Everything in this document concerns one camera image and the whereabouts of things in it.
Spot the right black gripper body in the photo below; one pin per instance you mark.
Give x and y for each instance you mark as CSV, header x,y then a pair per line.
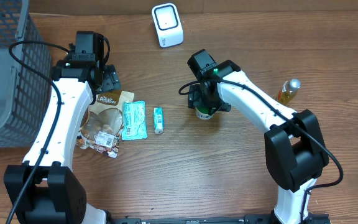
x,y
201,98

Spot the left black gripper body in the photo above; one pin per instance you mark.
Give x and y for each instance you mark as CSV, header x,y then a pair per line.
x,y
112,79

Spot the green lid white jar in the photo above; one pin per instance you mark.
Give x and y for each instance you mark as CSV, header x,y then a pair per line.
x,y
203,113

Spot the teal white snack packet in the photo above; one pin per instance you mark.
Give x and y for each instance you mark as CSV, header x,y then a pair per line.
x,y
134,121

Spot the brown snack packet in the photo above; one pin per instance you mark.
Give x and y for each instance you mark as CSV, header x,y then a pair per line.
x,y
103,123

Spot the small teal white packet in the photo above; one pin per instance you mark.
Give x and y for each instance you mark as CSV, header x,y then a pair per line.
x,y
158,120

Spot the yellow liquid bottle silver cap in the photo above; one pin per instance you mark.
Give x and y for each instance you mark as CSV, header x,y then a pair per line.
x,y
288,91

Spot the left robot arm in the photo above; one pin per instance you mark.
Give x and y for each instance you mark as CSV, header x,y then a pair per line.
x,y
44,189

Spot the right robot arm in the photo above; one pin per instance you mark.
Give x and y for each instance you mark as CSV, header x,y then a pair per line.
x,y
294,146

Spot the white barcode scanner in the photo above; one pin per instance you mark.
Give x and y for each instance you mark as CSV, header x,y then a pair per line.
x,y
167,25

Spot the grey plastic mesh basket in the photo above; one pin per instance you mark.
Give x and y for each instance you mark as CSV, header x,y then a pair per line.
x,y
23,94

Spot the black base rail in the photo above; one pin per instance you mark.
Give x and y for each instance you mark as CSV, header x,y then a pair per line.
x,y
191,221

